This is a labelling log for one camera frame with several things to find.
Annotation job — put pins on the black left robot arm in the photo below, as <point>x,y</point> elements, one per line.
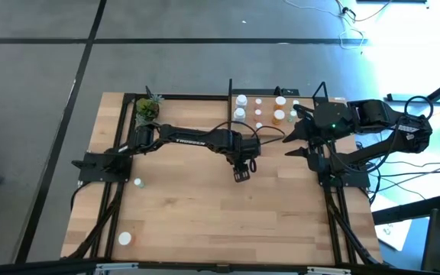
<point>189,137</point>

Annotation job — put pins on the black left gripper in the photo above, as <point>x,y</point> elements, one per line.
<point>243,147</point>

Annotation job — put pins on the potted succulent plant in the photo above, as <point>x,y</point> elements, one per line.
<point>147,110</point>

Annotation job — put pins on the wooden shelf black frame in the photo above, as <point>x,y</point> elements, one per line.
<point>273,128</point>

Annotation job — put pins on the black bracket white label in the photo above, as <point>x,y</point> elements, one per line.
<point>288,91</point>

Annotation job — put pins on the black gantry bar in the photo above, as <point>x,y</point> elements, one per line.
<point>33,270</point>

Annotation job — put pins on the black floor plug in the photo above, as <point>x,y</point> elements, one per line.
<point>345,10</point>

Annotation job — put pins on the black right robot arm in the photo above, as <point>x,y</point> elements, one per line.
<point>376,149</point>

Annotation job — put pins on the orange pill bottle white cap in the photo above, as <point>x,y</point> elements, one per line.
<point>125,238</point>
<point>280,102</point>
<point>279,115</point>

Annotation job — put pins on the grey desk foot bar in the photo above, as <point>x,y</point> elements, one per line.
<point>395,98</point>

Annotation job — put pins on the small green vial white cap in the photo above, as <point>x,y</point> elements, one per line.
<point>295,103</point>
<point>139,182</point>
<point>292,114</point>

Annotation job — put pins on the white printed paper bag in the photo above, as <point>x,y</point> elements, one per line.
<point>392,229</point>

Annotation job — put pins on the silver aluminium extrusion bracket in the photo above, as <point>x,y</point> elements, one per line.
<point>327,270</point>
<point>117,266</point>

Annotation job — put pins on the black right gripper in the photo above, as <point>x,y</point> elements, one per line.
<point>330,116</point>

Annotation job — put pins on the black desk beam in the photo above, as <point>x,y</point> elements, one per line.
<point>407,210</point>

